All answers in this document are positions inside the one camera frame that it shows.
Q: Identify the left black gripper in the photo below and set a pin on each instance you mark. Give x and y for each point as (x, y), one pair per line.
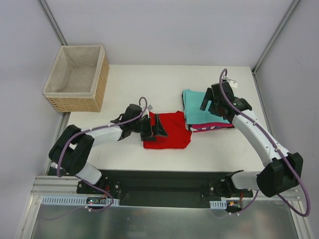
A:
(148, 128)

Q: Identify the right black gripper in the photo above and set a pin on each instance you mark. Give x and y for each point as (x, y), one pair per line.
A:
(208, 98)

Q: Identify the red t shirt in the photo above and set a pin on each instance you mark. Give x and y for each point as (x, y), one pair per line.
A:
(178, 136)

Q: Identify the black t shirt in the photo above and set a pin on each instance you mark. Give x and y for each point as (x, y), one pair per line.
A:
(188, 127)

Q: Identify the pink t shirt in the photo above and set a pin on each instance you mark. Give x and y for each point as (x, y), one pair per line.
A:
(209, 126)

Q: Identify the wicker basket with cloth liner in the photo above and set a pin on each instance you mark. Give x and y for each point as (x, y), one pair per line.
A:
(78, 78)

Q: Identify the teal t shirt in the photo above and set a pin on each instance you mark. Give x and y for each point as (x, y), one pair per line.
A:
(192, 101)

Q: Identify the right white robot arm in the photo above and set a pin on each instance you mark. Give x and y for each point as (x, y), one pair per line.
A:
(281, 168)

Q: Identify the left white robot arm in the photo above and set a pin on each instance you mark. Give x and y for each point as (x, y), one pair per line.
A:
(71, 150)

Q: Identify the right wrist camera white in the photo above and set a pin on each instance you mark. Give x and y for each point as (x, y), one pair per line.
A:
(231, 82)

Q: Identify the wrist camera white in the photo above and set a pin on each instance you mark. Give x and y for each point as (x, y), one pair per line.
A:
(149, 108)
(231, 82)

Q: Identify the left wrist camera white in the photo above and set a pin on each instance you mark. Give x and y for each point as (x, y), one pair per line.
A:
(149, 108)

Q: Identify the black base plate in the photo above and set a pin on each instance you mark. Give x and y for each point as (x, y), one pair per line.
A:
(173, 189)

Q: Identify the right aluminium frame post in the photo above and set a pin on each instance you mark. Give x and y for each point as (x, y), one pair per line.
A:
(276, 34)

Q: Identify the aluminium frame post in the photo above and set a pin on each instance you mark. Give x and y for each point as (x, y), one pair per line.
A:
(276, 34)
(53, 22)

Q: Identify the left aluminium frame post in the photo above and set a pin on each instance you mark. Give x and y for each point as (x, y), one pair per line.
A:
(53, 22)

